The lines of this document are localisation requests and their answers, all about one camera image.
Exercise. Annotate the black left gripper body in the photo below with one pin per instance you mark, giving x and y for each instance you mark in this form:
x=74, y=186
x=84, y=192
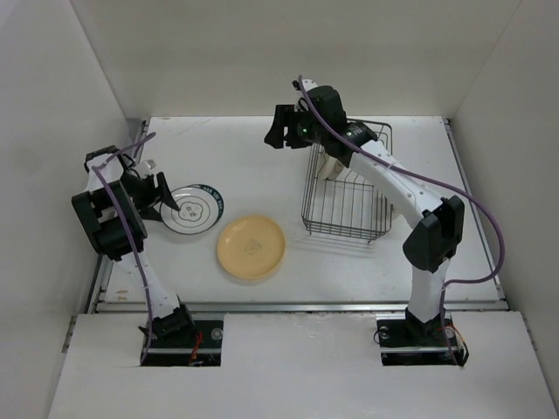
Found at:
x=142, y=189

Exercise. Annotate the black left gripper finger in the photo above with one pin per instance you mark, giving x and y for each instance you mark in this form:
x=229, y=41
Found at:
x=151, y=214
x=164, y=194

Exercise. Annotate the white plate dark patterned rim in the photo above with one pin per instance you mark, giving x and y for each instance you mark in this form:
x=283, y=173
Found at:
x=217, y=196

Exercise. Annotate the yellow plate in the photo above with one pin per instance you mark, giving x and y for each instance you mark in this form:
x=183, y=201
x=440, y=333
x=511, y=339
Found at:
x=251, y=247

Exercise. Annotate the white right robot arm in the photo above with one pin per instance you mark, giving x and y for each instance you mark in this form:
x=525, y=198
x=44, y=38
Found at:
x=436, y=222

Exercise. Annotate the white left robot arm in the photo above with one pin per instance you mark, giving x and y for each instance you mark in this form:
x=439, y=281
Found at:
x=112, y=210

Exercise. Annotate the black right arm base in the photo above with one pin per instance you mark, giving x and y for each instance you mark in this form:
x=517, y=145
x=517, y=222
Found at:
x=404, y=342

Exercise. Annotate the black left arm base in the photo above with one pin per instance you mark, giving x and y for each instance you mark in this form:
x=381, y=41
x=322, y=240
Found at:
x=199, y=348

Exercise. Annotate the cream white plate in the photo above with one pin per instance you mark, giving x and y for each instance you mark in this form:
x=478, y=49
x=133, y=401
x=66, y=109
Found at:
x=326, y=167

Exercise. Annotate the beige cutlery holder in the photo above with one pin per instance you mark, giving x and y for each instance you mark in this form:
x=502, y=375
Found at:
x=394, y=214

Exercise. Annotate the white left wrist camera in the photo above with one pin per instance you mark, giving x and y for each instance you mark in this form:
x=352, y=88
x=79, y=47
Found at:
x=145, y=167

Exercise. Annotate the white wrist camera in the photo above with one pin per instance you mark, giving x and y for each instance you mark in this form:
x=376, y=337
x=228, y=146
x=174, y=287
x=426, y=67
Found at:
x=307, y=85
x=145, y=167

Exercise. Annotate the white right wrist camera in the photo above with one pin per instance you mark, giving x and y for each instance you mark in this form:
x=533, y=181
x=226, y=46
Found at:
x=307, y=85

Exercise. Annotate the grey wire dish rack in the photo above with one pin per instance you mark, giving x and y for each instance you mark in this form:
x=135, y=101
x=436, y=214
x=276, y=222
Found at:
x=348, y=207

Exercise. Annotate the aluminium rail front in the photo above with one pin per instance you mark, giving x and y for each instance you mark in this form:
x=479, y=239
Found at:
x=90, y=330

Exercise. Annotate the aluminium rail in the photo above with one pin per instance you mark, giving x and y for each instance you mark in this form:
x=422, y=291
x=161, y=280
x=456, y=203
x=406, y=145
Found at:
x=477, y=217
x=90, y=330

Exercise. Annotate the aluminium rail right side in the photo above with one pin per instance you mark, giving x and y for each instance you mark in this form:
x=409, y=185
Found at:
x=477, y=217

